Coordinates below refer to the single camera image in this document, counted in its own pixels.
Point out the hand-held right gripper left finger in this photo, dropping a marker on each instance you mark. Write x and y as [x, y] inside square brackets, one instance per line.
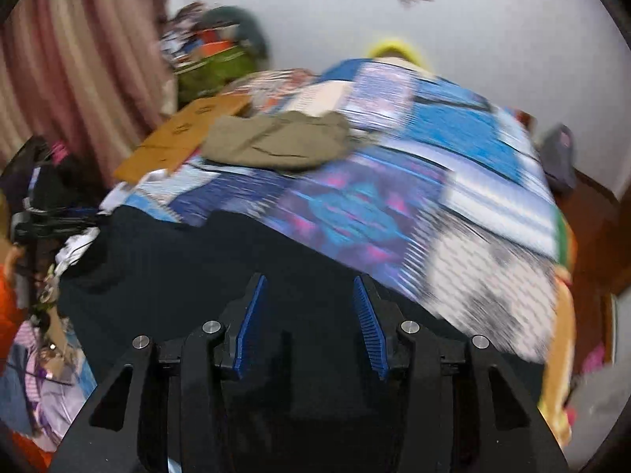
[250, 327]

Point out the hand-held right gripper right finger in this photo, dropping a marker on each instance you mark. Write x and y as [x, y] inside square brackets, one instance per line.
[370, 327]

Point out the black pants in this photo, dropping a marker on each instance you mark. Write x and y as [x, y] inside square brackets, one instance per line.
[197, 256]

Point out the olive green pants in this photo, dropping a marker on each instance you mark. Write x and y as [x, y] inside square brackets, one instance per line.
[281, 143]

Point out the flat brown cardboard box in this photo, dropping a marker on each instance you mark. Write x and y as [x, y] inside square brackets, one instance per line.
[172, 138]

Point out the pile of colourful clothes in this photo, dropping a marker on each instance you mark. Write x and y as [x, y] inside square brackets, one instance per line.
[49, 379]

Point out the pink striped curtain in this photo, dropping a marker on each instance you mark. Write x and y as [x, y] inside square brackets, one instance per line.
[74, 59]

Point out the patchwork printed blanket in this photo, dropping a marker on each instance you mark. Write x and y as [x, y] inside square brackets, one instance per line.
[443, 157]

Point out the orange printed bedsheet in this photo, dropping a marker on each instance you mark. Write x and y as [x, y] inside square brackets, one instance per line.
[562, 354]

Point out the green printed bag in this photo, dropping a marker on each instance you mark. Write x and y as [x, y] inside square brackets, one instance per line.
[217, 71]

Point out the grey backpack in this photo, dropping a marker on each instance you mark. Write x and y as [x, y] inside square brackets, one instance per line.
[559, 157]

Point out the grey-green pillow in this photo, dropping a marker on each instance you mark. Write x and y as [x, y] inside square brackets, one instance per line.
[246, 24]

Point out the yellow round cushion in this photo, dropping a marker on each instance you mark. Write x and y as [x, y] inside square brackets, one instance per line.
[389, 48]

